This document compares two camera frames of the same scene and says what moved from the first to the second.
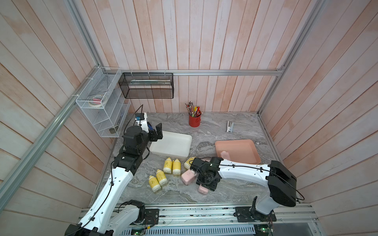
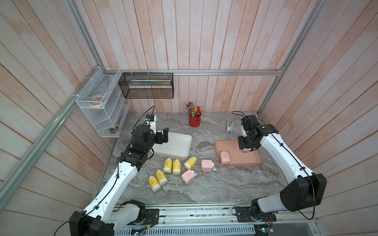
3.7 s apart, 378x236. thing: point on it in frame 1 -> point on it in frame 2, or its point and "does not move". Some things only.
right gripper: [210, 187] -> [241, 144]
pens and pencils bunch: [194, 112] does not move
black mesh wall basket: [147, 85] does not move
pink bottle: [203, 190] -> [245, 150]
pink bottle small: [225, 155] does not move
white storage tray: [173, 144] does not move
